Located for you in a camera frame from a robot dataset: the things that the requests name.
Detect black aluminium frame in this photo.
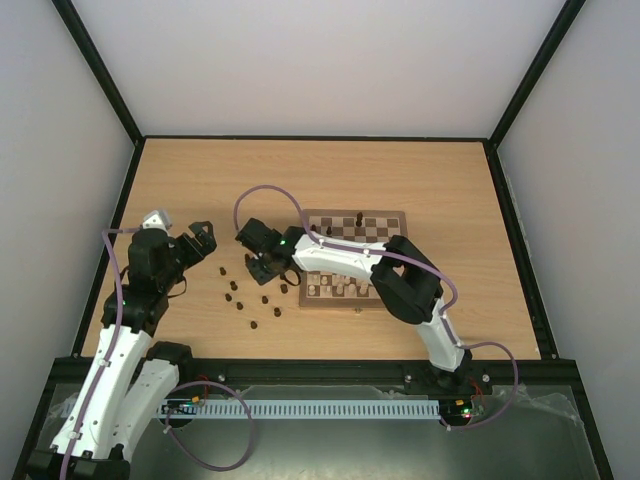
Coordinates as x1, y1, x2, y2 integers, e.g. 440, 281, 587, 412
13, 1, 613, 479

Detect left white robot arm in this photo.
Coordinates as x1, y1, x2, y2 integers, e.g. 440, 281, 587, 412
26, 210, 217, 479

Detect white slotted cable duct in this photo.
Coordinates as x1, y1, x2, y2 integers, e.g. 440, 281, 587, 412
156, 399, 441, 420

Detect metal base plate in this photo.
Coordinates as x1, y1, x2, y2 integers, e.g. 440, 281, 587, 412
130, 386, 598, 479

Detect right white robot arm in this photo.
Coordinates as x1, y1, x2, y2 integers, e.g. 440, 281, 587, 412
236, 218, 472, 392

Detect wooden chess board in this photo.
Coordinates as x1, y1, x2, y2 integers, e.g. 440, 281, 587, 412
295, 209, 408, 309

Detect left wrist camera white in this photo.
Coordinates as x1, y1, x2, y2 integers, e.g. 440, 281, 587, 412
141, 210, 172, 232

